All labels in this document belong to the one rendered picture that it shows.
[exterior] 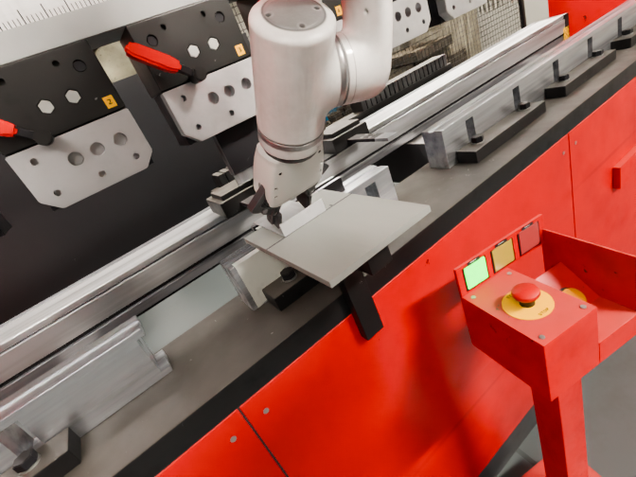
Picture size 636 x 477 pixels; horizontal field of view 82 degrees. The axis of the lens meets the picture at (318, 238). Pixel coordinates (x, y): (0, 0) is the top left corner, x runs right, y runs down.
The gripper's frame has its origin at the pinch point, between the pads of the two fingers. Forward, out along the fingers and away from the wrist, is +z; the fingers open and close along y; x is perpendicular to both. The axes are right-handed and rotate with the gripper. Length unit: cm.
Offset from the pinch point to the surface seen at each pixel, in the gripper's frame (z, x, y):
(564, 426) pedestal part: 24, 58, -21
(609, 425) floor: 63, 83, -55
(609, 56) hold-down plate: 9, 9, -112
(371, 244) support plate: -11.2, 16.8, 0.3
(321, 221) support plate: -2.4, 6.5, -1.2
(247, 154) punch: -3.4, -10.9, 0.5
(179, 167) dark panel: 32, -47, 2
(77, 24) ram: -23.2, -23.9, 14.1
